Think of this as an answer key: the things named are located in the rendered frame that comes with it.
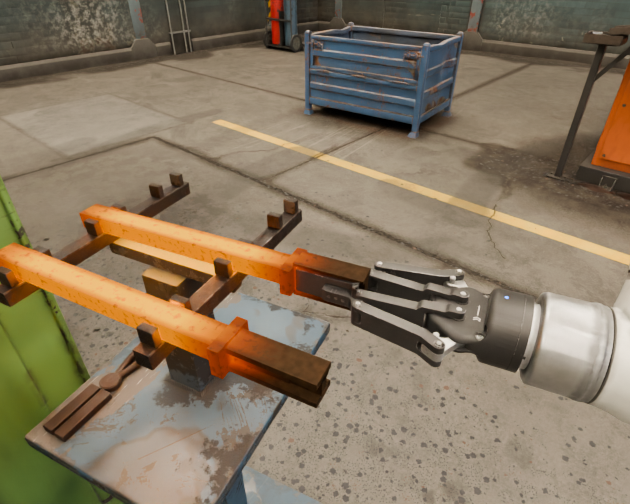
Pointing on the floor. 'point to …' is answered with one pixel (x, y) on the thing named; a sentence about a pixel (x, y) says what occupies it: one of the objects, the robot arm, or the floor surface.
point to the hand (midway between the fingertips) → (329, 280)
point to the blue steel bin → (382, 72)
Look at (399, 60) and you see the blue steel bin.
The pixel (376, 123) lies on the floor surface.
